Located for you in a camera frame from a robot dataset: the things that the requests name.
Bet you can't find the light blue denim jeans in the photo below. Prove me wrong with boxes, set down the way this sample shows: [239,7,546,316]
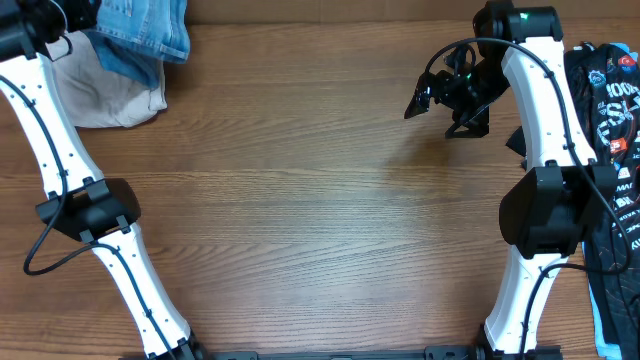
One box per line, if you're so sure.
[84,0,191,88]

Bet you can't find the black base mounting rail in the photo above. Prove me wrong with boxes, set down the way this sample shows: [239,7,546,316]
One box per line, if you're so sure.
[121,346,563,360]

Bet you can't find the folded beige trousers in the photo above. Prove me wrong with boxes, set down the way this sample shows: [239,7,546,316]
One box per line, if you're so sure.
[47,32,167,128]

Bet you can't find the black printed jersey shirt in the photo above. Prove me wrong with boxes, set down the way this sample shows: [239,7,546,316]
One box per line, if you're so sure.
[505,42,640,360]

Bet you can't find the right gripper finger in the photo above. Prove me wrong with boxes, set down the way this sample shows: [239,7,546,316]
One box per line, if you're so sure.
[445,107,489,139]
[404,74,433,119]

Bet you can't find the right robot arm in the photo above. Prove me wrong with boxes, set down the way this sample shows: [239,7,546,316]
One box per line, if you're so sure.
[405,1,617,359]

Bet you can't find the light blue t-shirt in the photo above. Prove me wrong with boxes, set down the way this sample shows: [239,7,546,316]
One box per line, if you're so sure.
[579,43,639,359]

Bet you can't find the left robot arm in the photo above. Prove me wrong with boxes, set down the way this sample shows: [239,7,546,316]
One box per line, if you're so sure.
[1,0,209,360]

